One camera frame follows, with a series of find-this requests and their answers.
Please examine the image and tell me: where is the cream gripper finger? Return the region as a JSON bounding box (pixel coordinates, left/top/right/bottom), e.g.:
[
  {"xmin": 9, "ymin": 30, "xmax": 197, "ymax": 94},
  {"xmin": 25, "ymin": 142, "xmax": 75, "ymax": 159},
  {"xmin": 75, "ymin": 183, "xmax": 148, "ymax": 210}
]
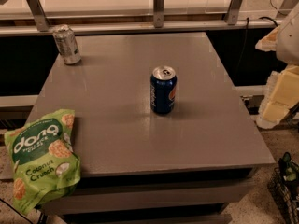
[
  {"xmin": 256, "ymin": 64, "xmax": 299, "ymax": 129},
  {"xmin": 255, "ymin": 27, "xmax": 279, "ymax": 52}
]

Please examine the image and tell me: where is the blue pepsi can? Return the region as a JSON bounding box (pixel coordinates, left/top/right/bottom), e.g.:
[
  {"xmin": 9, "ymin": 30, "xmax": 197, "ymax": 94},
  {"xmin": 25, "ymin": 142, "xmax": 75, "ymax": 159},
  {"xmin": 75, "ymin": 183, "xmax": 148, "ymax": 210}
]
[{"xmin": 150, "ymin": 66, "xmax": 178, "ymax": 114}]

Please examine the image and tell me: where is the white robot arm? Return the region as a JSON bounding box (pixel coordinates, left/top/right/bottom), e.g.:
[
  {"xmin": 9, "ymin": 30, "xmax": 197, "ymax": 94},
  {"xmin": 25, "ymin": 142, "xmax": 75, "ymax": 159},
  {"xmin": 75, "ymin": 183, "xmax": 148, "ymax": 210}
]
[{"xmin": 255, "ymin": 5, "xmax": 299, "ymax": 129}]

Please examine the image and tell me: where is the silver soda can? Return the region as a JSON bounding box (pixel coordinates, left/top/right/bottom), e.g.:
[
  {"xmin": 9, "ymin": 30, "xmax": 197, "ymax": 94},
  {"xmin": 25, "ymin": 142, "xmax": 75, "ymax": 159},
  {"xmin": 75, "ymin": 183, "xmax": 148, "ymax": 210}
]
[{"xmin": 52, "ymin": 24, "xmax": 81, "ymax": 64}]

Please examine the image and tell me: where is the green rice chip bag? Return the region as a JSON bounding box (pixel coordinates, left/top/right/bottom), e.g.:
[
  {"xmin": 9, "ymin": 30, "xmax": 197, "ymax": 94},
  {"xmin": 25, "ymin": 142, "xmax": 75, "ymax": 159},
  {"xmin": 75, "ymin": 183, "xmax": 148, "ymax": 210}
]
[{"xmin": 5, "ymin": 109, "xmax": 80, "ymax": 215}]

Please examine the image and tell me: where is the grey drawer cabinet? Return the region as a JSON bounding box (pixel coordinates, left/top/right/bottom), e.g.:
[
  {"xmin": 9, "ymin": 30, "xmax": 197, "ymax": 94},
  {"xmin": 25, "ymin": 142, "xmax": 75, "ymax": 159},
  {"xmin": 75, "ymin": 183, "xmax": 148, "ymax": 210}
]
[{"xmin": 42, "ymin": 169, "xmax": 254, "ymax": 224}]

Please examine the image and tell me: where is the black cable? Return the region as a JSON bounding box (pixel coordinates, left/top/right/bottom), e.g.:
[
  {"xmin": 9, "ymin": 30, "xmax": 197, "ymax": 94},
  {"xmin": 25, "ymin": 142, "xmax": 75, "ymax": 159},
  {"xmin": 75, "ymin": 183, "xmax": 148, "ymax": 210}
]
[{"xmin": 235, "ymin": 16, "xmax": 279, "ymax": 79}]

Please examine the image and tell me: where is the right metal rail bracket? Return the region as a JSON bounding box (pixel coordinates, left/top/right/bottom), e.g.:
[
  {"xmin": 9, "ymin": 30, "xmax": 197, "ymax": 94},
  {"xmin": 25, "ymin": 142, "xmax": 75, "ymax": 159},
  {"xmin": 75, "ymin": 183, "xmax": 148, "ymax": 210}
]
[{"xmin": 224, "ymin": 0, "xmax": 243, "ymax": 25}]

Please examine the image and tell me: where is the metal rail bracket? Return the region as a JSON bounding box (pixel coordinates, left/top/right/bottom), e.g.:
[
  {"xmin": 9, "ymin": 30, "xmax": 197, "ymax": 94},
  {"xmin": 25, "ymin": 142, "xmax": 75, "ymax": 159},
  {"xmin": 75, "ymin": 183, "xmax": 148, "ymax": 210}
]
[
  {"xmin": 153, "ymin": 0, "xmax": 164, "ymax": 28},
  {"xmin": 26, "ymin": 0, "xmax": 50, "ymax": 32},
  {"xmin": 224, "ymin": 0, "xmax": 243, "ymax": 25}
]

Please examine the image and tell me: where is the black wire basket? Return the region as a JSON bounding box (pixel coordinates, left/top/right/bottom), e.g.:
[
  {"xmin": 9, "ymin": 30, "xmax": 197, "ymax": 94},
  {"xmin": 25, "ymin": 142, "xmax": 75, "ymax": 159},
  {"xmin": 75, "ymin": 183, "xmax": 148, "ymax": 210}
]
[{"xmin": 267, "ymin": 152, "xmax": 299, "ymax": 224}]

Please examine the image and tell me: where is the middle metal rail bracket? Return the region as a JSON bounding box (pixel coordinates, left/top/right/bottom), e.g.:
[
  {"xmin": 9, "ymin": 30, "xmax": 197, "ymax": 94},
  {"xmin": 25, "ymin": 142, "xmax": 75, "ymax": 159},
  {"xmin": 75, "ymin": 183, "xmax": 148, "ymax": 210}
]
[{"xmin": 153, "ymin": 0, "xmax": 164, "ymax": 28}]

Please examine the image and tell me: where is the left metal rail bracket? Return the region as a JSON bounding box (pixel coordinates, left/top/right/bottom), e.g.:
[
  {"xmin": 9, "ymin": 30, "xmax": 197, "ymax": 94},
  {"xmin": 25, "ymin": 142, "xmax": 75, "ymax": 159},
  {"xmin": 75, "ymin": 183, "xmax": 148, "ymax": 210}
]
[{"xmin": 26, "ymin": 0, "xmax": 50, "ymax": 32}]

